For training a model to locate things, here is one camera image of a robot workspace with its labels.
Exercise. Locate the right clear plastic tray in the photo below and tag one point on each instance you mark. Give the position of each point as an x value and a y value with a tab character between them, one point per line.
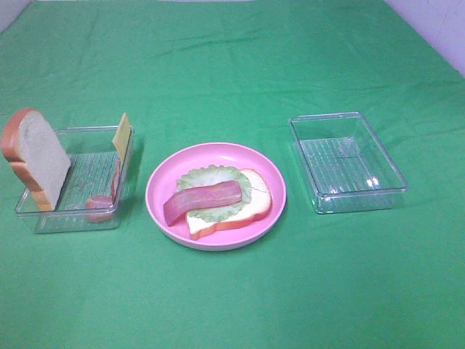
344	165

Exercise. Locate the clear plastic tray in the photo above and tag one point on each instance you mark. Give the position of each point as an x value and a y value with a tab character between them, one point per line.
93	160
344	165

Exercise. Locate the yellow cheese slice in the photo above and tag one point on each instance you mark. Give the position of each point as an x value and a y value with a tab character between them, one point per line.
121	137

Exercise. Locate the green tablecloth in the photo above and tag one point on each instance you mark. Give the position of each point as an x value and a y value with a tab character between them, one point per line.
188	73

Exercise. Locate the bread slice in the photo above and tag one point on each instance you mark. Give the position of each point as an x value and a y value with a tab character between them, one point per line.
34	152
261	201

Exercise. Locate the green lettuce leaf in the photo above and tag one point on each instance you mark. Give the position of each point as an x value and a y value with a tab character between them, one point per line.
211	175

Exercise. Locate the left clear plastic tray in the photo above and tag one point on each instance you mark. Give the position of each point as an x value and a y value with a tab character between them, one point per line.
93	160

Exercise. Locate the bacon strip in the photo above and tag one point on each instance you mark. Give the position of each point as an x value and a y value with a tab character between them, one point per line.
219	195
104	202

